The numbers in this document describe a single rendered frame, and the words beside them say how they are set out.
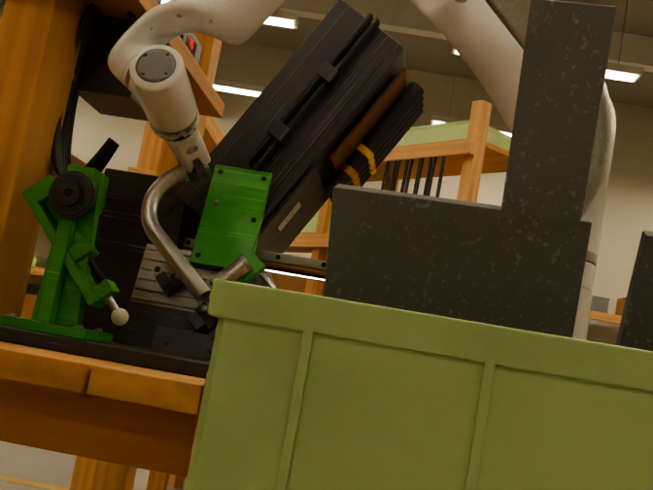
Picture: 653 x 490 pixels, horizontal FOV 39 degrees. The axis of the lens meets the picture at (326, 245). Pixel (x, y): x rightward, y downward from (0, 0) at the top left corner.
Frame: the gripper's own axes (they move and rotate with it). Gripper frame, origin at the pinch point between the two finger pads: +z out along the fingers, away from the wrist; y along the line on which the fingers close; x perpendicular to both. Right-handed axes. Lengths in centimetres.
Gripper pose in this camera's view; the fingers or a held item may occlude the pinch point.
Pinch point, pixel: (190, 164)
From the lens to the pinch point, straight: 170.2
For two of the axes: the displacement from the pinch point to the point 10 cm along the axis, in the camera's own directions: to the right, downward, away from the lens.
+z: 0.3, 4.0, 9.2
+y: -5.4, -7.6, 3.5
